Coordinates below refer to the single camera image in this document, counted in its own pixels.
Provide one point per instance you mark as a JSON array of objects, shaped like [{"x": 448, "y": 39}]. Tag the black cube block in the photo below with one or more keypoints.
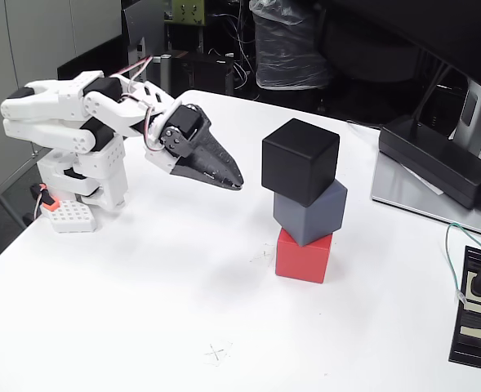
[{"x": 297, "y": 163}]

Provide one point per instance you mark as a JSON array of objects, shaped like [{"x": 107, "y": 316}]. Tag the grey cube block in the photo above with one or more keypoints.
[{"x": 317, "y": 216}]

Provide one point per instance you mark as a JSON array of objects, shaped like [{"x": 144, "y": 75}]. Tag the black box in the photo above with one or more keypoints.
[{"x": 201, "y": 71}]

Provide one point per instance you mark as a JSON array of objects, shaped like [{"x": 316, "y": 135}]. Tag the grey computer case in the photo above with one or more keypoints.
[{"x": 142, "y": 24}]

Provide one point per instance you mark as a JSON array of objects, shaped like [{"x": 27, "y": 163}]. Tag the green board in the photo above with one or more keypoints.
[{"x": 188, "y": 11}]

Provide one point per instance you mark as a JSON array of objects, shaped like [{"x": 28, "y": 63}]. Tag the red cube block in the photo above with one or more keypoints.
[{"x": 301, "y": 261}]

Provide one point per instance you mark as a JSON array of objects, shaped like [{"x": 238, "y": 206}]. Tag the silver monitor stand base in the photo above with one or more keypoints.
[{"x": 399, "y": 188}]

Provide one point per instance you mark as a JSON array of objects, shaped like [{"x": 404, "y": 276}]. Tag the black power adapter brick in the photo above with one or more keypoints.
[{"x": 432, "y": 159}]

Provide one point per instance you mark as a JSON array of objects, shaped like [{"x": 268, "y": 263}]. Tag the black monitor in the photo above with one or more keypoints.
[{"x": 428, "y": 28}]

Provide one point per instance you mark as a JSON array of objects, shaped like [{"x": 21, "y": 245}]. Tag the silver monitor stand neck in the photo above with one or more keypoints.
[{"x": 475, "y": 110}]

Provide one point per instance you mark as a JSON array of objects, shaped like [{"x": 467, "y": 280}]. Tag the black power strip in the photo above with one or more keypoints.
[{"x": 470, "y": 326}]

